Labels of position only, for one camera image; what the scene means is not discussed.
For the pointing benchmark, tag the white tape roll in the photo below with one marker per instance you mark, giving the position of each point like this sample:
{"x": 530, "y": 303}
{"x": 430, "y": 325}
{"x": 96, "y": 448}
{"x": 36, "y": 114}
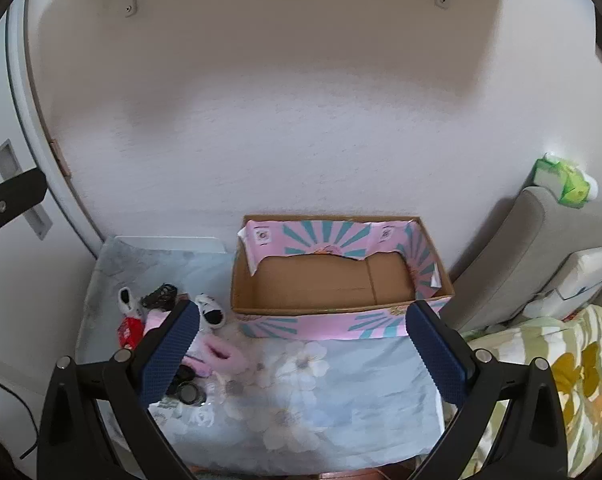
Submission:
{"x": 192, "y": 394}

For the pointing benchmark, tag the grey cushion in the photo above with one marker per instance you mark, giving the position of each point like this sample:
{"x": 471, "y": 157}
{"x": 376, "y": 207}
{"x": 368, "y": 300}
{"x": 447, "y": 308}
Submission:
{"x": 521, "y": 240}

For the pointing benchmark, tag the white pillow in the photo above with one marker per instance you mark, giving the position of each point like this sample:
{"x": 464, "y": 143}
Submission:
{"x": 591, "y": 270}

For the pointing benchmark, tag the white sock with black print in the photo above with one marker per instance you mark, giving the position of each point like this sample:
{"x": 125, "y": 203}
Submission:
{"x": 128, "y": 302}
{"x": 211, "y": 312}

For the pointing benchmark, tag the tan door frame plate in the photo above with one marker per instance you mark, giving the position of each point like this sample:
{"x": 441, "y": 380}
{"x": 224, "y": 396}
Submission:
{"x": 62, "y": 160}

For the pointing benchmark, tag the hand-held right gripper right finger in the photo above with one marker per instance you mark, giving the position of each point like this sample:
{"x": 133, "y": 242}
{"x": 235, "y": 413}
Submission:
{"x": 436, "y": 355}

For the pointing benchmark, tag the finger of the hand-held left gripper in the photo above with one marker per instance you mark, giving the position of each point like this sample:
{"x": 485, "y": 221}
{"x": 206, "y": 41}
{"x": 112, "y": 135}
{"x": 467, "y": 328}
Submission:
{"x": 16, "y": 195}

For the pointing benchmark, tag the yellow green floral blanket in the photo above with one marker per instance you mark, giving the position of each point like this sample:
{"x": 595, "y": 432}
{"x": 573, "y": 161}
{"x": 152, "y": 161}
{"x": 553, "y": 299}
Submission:
{"x": 581, "y": 360}

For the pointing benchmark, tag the light blue floral cloth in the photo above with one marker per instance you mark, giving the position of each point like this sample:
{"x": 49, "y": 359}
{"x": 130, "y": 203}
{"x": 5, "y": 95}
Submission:
{"x": 331, "y": 385}

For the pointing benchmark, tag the pink printed cardboard box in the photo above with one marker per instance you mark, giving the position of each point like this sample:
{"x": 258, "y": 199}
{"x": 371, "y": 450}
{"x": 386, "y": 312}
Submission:
{"x": 321, "y": 280}

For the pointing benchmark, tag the red snack packet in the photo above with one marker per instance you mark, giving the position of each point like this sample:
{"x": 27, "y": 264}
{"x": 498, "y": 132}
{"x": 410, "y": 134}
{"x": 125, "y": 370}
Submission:
{"x": 131, "y": 332}

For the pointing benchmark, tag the black hair claw clip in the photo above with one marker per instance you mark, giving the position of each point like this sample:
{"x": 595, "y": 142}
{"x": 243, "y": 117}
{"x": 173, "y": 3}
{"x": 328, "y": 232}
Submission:
{"x": 160, "y": 296}

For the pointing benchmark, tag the pink fluffy headband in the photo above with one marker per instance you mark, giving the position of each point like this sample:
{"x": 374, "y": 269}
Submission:
{"x": 221, "y": 355}

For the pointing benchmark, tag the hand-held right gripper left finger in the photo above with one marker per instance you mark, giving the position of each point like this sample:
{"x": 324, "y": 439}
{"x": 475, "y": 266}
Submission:
{"x": 168, "y": 355}

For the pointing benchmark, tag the green tissue pack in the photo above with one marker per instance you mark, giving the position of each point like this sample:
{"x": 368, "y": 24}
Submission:
{"x": 558, "y": 180}

